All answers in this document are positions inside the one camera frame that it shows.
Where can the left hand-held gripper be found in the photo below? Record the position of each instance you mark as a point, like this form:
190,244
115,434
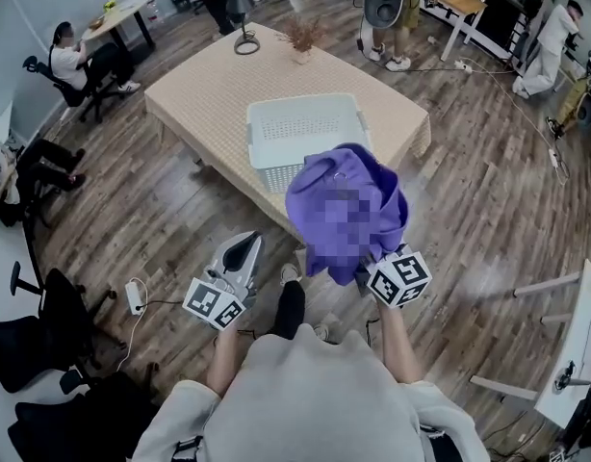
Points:
206,301

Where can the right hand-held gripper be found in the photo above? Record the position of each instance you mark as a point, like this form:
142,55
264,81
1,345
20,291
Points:
401,279

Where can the purple garment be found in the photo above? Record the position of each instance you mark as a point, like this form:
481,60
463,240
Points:
319,195

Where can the white plastic laundry basket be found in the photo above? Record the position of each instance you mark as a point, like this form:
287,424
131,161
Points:
295,128

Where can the person's left forearm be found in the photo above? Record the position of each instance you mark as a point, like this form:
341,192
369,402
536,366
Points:
225,364

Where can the person's right forearm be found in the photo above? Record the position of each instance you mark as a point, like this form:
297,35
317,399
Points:
396,344

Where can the person's left shoe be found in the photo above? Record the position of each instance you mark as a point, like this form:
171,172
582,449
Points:
290,273

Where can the person's shoe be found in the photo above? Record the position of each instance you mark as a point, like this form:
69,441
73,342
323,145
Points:
322,331
290,273

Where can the person's black trouser leg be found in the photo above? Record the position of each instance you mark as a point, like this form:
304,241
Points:
290,311

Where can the person's right shoe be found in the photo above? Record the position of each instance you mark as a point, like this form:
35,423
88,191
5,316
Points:
322,331

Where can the white power strip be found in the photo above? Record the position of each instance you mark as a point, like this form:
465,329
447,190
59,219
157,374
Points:
463,66
554,158
133,296

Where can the person's grey sweatshirt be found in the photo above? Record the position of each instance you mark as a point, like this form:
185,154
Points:
315,402

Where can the beige checked tablecloth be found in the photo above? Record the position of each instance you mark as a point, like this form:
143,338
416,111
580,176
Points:
204,94

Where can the black office chair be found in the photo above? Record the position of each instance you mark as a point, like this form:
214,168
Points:
64,306
84,421
69,94

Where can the white desk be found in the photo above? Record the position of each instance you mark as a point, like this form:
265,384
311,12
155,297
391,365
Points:
574,354

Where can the dried plant in vase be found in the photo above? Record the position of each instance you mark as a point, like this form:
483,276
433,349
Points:
302,39

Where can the round wooden table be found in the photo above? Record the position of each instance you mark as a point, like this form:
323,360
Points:
127,7

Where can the brown basket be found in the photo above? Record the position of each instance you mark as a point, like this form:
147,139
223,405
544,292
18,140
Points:
96,22

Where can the white pod-shaped device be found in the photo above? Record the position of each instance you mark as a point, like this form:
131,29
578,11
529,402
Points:
383,3

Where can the yellow flowers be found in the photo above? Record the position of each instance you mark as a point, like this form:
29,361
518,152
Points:
110,6

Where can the black clamp mount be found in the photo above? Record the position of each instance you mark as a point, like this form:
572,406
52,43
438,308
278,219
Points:
567,376

